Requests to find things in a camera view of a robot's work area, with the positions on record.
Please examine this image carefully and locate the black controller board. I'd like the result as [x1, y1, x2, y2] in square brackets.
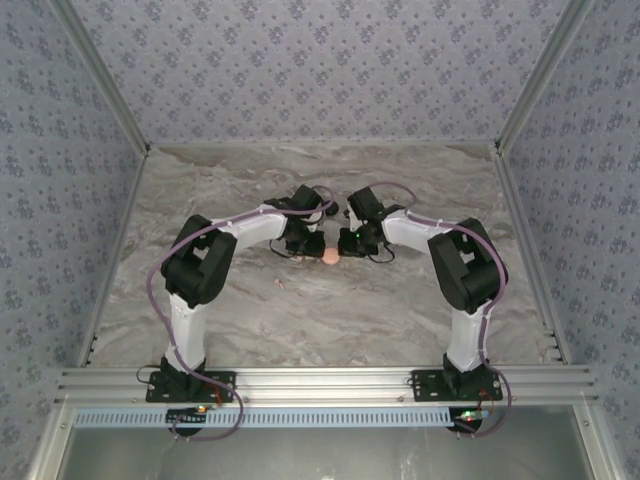
[166, 406, 208, 438]
[451, 405, 487, 434]

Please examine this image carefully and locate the grey metal shelf panel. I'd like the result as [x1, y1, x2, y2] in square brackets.
[54, 405, 599, 480]

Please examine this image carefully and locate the aluminium side rail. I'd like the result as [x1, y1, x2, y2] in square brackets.
[74, 144, 152, 369]
[491, 142, 572, 365]

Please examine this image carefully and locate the aluminium front rail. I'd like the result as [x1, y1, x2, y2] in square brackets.
[54, 365, 600, 405]

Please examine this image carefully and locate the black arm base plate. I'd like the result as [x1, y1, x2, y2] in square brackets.
[145, 370, 237, 404]
[410, 368, 504, 404]

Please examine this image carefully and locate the aluminium frame post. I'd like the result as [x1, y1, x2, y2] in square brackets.
[494, 0, 599, 154]
[49, 0, 152, 154]

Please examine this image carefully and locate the slotted grey cable duct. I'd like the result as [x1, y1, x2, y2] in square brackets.
[73, 405, 464, 430]

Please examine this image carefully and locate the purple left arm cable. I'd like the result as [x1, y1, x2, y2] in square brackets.
[148, 185, 337, 444]

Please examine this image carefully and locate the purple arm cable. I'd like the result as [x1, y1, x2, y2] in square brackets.
[148, 185, 337, 444]
[372, 182, 514, 439]

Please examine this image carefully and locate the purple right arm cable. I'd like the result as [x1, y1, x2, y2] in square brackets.
[372, 182, 514, 439]

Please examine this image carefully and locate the aluminium frame leg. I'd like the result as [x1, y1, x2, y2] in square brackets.
[574, 402, 626, 480]
[27, 402, 76, 480]

